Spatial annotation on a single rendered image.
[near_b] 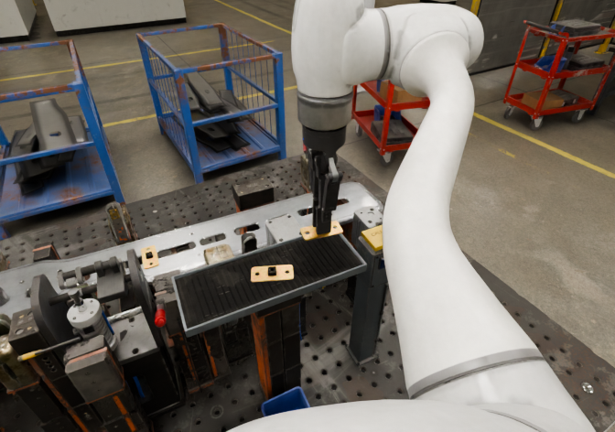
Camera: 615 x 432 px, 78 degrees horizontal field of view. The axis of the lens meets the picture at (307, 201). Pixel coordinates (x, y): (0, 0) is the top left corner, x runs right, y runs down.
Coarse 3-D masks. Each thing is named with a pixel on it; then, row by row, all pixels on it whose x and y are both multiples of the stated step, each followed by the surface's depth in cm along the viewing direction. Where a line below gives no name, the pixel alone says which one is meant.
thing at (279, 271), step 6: (252, 270) 77; (258, 270) 77; (264, 270) 77; (270, 270) 76; (276, 270) 77; (282, 270) 77; (288, 270) 77; (252, 276) 75; (258, 276) 75; (264, 276) 75; (270, 276) 75; (276, 276) 75; (282, 276) 75; (288, 276) 75
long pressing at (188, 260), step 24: (360, 192) 127; (240, 216) 117; (264, 216) 117; (336, 216) 117; (144, 240) 108; (168, 240) 108; (192, 240) 108; (240, 240) 108; (264, 240) 108; (48, 264) 101; (72, 264) 101; (168, 264) 101; (192, 264) 100; (24, 288) 94; (0, 312) 88
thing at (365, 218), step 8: (368, 208) 110; (360, 216) 107; (368, 216) 107; (376, 216) 107; (352, 224) 112; (360, 224) 108; (368, 224) 104; (352, 232) 113; (360, 232) 109; (352, 240) 115; (352, 280) 123; (352, 288) 124; (352, 296) 126
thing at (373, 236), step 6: (372, 228) 88; (378, 228) 88; (366, 234) 86; (372, 234) 86; (378, 234) 86; (366, 240) 85; (372, 240) 84; (378, 240) 84; (372, 246) 83; (378, 246) 83
